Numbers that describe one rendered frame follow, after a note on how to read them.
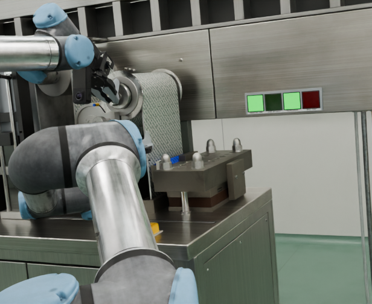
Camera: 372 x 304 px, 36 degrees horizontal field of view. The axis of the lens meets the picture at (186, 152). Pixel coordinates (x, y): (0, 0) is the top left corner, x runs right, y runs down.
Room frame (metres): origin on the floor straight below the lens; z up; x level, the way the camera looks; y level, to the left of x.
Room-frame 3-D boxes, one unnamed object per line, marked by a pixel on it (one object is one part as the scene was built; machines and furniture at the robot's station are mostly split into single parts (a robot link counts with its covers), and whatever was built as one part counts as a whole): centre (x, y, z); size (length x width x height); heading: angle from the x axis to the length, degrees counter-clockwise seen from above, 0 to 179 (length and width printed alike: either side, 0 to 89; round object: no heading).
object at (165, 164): (1.64, 0.06, 1.05); 0.04 x 0.04 x 0.04
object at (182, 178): (1.77, -0.06, 1.00); 0.40 x 0.16 x 0.06; 154
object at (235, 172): (1.74, -0.15, 0.97); 0.10 x 0.03 x 0.11; 154
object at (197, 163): (1.60, -0.03, 1.05); 0.04 x 0.04 x 0.04
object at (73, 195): (1.42, 0.26, 1.01); 0.11 x 0.08 x 0.11; 103
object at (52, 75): (1.79, 0.41, 1.34); 0.06 x 0.06 x 0.06; 64
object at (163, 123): (1.79, 0.06, 1.11); 0.23 x 0.01 x 0.18; 154
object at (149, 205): (1.79, 0.06, 0.92); 0.28 x 0.04 x 0.04; 154
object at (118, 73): (1.70, 0.17, 1.25); 0.15 x 0.01 x 0.15; 64
